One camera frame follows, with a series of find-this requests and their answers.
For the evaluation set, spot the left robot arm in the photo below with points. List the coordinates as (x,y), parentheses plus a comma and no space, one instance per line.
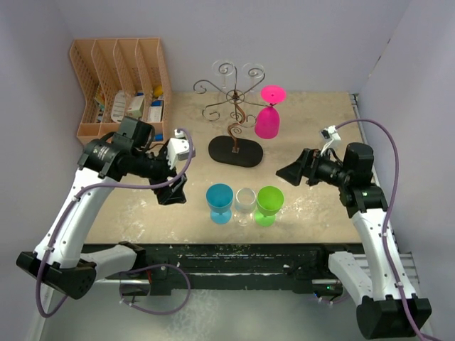
(58,261)

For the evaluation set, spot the clear front wine glass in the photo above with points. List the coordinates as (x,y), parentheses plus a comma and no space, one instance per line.
(244,204)

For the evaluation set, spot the white blister pack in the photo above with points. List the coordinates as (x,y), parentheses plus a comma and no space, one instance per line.
(118,107)

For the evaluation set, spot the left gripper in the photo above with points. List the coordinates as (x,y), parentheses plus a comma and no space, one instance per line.
(168,194)

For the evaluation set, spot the colourful booklet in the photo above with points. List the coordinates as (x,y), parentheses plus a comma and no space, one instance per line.
(99,99)

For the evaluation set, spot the pink plastic wine glass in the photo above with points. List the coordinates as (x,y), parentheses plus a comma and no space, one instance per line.
(268,119)

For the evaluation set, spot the blue plastic wine glass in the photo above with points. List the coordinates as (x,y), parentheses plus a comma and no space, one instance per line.
(219,198)

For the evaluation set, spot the clear tall flute glass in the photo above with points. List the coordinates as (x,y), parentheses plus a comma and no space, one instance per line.
(223,69)

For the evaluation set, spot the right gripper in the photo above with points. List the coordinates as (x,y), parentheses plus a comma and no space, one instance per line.
(307,165)

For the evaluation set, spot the blue white box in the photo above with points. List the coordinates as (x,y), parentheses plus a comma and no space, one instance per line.
(156,111)

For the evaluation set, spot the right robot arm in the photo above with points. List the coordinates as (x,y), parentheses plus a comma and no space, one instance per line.
(387,304)

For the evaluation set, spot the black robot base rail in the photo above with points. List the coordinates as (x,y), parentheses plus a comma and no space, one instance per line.
(300,268)

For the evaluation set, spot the green plastic wine glass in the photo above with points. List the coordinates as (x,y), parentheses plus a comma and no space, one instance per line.
(270,200)

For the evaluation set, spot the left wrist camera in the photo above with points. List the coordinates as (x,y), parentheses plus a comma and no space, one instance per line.
(177,148)

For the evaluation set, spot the white medicine box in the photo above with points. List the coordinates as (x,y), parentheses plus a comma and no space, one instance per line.
(136,107)

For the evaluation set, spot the metal wine glass rack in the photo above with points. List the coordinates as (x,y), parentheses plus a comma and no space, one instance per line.
(231,149)

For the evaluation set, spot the clear short wine glass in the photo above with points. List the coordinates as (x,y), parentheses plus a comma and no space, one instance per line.
(255,73)

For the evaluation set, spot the yellow small object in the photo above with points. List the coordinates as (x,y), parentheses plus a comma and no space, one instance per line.
(158,91)

